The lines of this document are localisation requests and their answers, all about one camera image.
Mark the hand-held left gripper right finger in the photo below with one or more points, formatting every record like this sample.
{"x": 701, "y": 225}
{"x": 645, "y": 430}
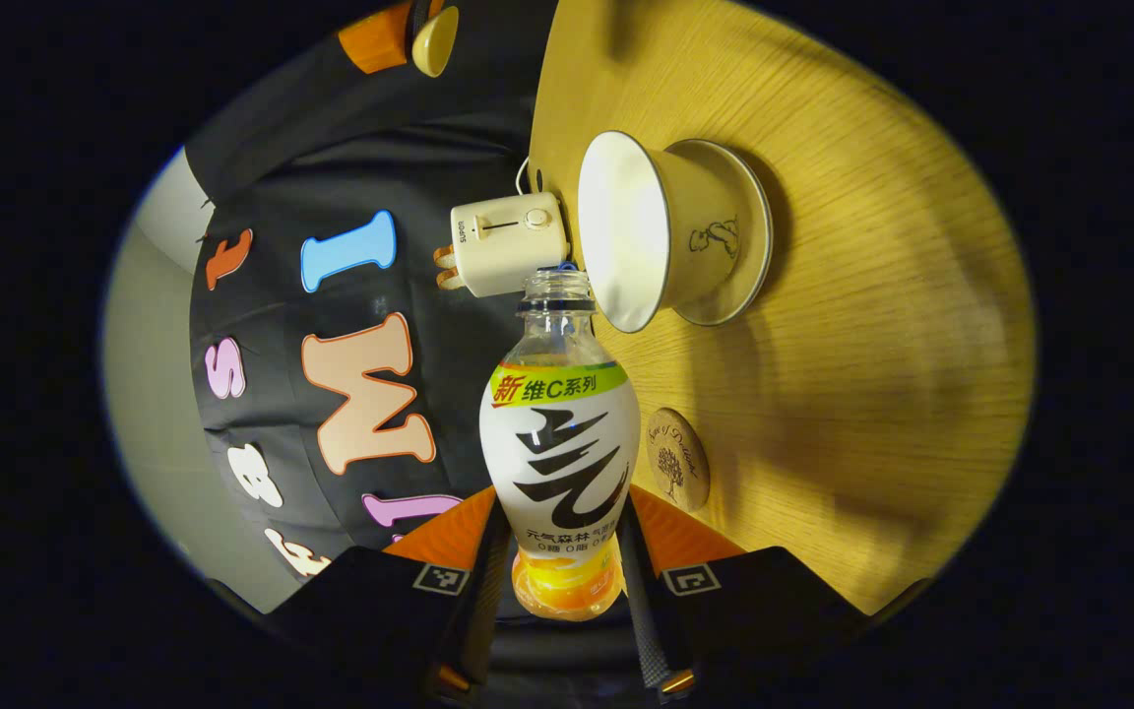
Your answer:
{"x": 641, "y": 620}

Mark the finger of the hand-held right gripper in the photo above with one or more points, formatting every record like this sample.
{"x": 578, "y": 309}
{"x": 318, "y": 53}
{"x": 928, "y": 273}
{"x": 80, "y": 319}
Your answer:
{"x": 375, "y": 39}

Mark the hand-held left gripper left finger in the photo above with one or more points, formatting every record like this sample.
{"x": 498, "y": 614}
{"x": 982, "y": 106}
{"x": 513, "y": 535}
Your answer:
{"x": 380, "y": 611}

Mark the cream teacup lid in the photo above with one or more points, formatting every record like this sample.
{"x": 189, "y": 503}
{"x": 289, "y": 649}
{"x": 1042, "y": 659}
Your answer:
{"x": 434, "y": 41}

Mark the round wooden coaster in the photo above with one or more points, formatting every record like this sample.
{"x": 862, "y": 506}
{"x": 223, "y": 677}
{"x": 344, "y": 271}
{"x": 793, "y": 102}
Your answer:
{"x": 677, "y": 458}

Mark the white label water bottle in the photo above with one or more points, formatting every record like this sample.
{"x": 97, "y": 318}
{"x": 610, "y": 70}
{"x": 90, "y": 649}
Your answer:
{"x": 557, "y": 453}

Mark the cream ceramic teacup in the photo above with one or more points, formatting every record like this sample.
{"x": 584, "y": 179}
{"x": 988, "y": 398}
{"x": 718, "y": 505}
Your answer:
{"x": 626, "y": 226}

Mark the brown toast slice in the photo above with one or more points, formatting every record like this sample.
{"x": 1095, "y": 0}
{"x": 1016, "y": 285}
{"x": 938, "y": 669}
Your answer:
{"x": 449, "y": 280}
{"x": 444, "y": 257}

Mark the white toaster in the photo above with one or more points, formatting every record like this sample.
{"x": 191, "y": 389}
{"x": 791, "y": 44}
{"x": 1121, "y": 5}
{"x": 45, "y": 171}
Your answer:
{"x": 508, "y": 246}

